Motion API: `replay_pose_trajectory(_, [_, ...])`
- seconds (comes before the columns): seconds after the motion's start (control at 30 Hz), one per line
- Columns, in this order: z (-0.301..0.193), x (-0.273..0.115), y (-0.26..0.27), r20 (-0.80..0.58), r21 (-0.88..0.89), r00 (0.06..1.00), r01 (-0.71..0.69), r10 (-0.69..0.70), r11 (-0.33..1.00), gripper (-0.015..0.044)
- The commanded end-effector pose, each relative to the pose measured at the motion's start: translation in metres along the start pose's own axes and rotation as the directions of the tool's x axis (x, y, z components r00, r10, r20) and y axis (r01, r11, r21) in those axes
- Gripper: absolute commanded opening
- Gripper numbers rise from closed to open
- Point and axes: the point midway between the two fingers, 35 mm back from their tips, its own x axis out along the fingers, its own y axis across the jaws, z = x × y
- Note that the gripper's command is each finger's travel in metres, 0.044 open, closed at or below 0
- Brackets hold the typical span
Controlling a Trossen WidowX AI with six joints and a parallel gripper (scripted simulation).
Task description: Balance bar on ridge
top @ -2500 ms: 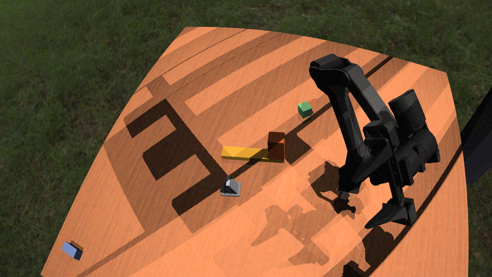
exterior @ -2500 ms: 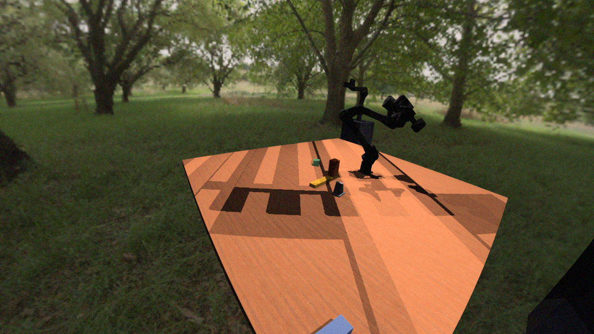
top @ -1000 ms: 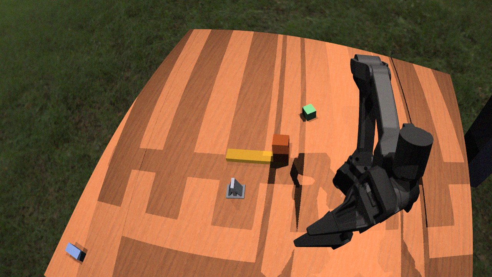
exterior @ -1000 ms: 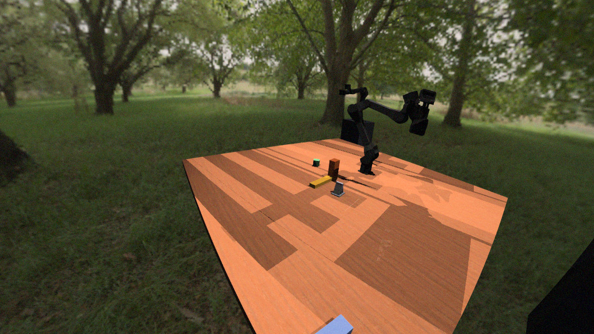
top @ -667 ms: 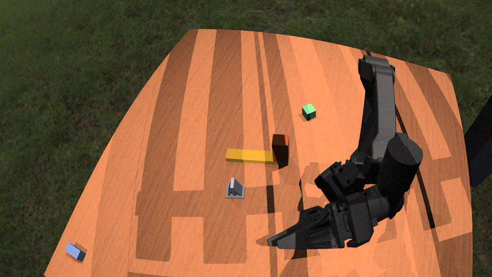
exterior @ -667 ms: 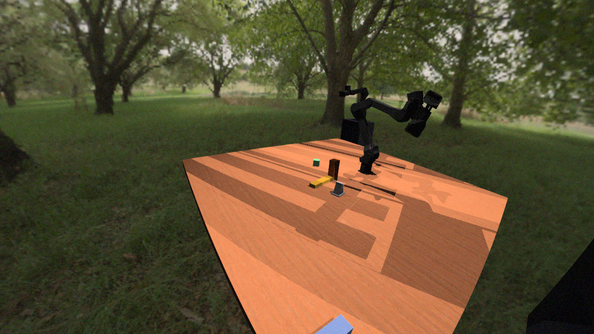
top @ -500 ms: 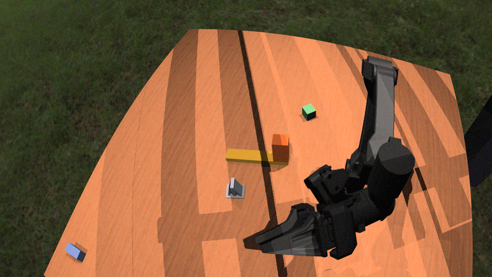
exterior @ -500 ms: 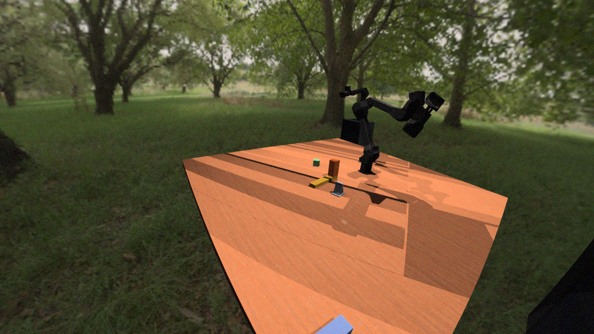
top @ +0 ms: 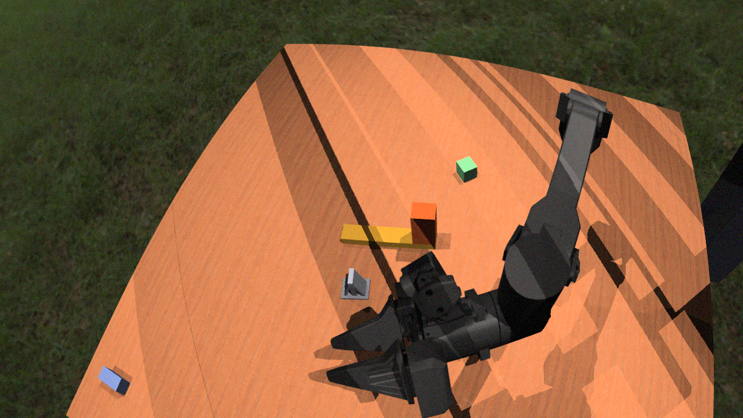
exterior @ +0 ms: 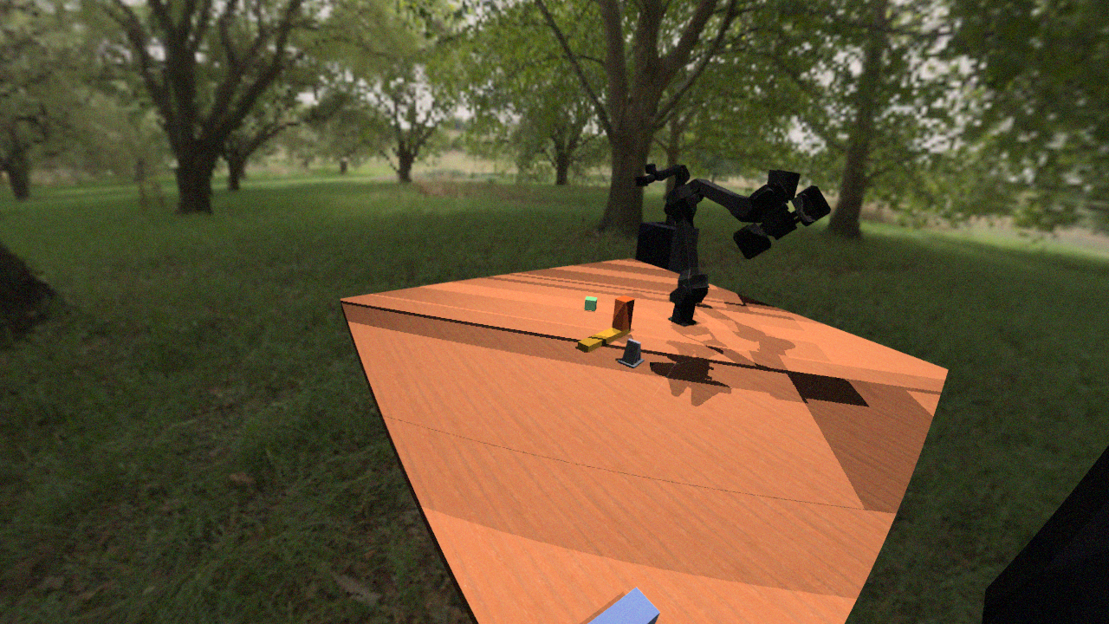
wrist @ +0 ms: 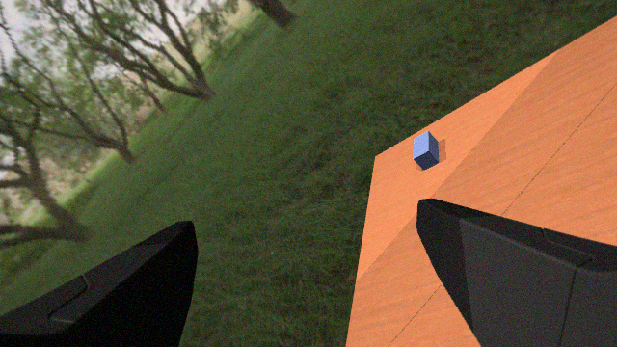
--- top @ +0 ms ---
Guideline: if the green cube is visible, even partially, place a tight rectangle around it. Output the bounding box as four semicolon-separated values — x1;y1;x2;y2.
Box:
456;156;478;183

